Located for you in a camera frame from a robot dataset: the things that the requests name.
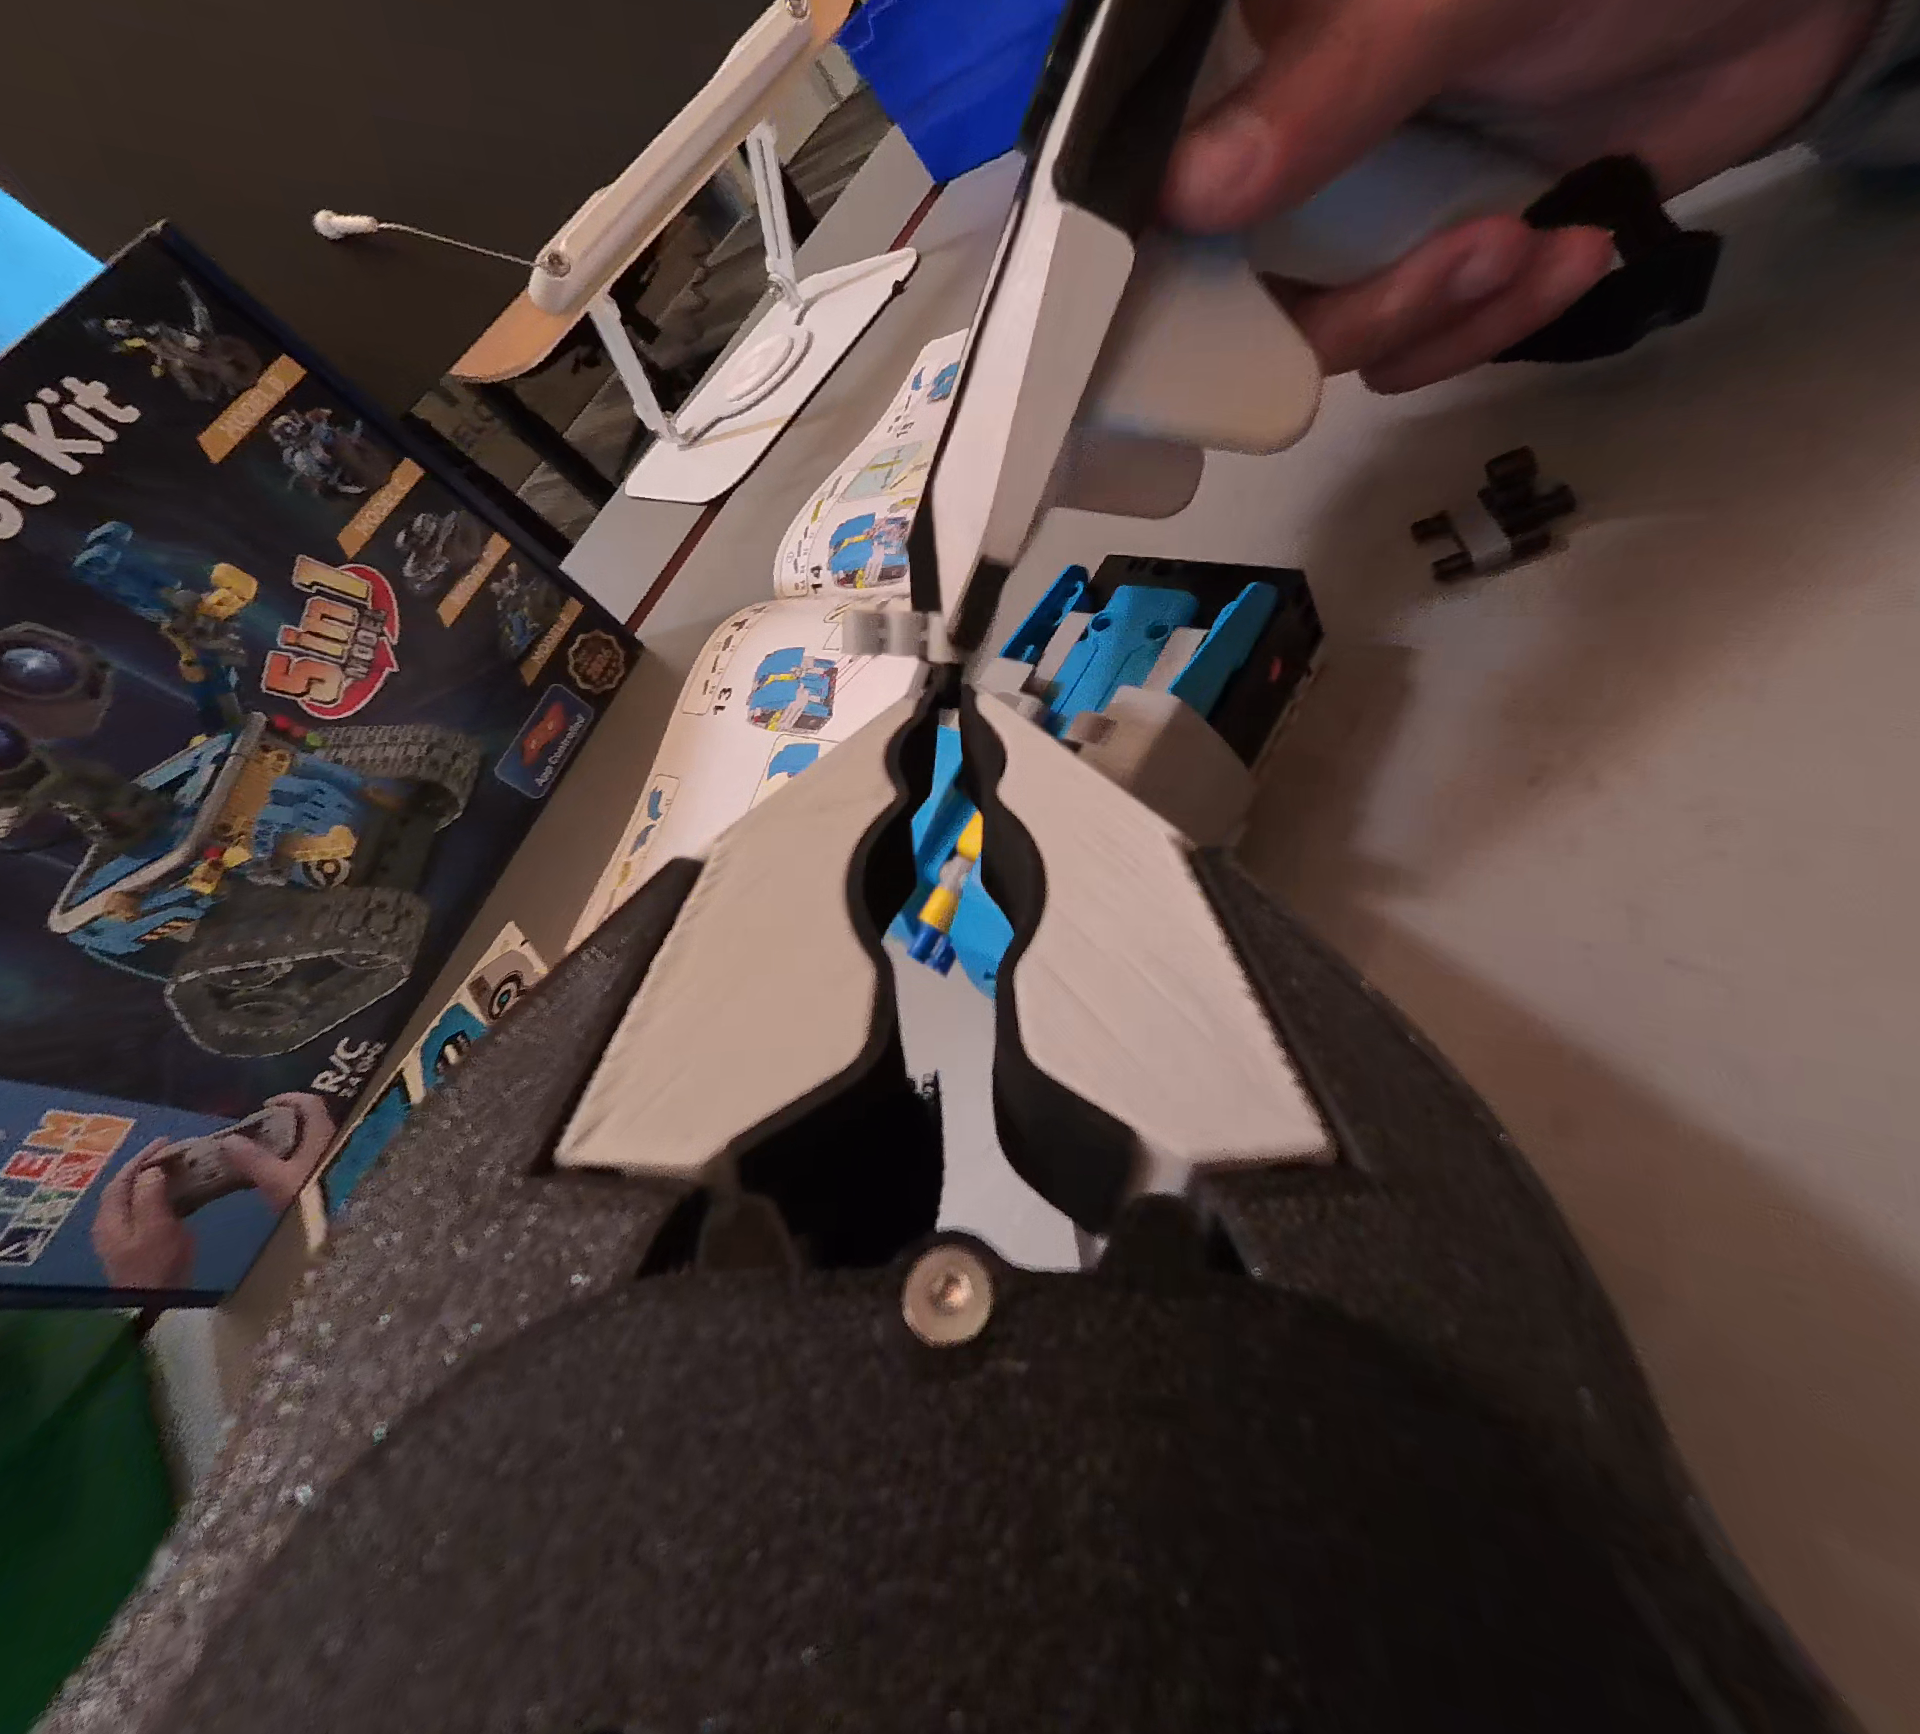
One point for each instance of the light grey connector assembly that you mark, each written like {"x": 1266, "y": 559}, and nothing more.
{"x": 884, "y": 633}

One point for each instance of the white desk lamp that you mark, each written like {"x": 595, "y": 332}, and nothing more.
{"x": 751, "y": 393}

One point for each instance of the dark toy kit box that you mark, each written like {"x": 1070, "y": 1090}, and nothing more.
{"x": 301, "y": 714}

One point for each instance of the grey brick with black pins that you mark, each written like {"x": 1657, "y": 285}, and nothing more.
{"x": 1497, "y": 536}

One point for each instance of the open instruction booklet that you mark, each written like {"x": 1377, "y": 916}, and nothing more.
{"x": 751, "y": 654}

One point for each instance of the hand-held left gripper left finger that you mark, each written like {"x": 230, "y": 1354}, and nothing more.
{"x": 751, "y": 999}

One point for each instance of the black monitor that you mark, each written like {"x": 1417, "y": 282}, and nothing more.
{"x": 301, "y": 38}

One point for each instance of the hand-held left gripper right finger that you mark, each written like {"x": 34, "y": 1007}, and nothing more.
{"x": 1154, "y": 999}

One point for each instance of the blue grey toy robot model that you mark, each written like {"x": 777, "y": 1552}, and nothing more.
{"x": 1140, "y": 654}

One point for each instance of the grey desk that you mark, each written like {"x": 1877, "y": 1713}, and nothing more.
{"x": 1574, "y": 865}

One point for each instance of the green box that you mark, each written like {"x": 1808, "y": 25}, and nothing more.
{"x": 74, "y": 1495}

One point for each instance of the blue sticker sheet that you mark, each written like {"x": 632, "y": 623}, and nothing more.
{"x": 450, "y": 1029}

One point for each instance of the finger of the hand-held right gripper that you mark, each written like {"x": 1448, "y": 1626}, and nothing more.
{"x": 1034, "y": 384}

